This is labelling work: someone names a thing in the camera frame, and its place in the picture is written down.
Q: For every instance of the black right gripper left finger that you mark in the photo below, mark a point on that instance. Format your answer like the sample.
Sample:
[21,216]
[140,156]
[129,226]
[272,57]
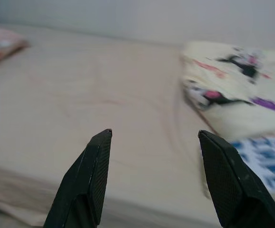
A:
[85,178]

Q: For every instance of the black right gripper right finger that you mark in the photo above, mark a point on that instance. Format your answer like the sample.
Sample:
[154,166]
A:
[228,185]

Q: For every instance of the blue white lettered book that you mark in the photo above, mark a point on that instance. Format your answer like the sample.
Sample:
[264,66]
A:
[266,161]

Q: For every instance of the cream sheeted bed mattress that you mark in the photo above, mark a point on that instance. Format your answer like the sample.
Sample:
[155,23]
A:
[80,95]

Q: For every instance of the cream cartoon print blanket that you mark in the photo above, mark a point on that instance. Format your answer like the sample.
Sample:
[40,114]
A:
[235,95]

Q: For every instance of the pink dotted pillow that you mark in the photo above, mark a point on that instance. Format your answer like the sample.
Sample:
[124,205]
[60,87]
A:
[2,45]

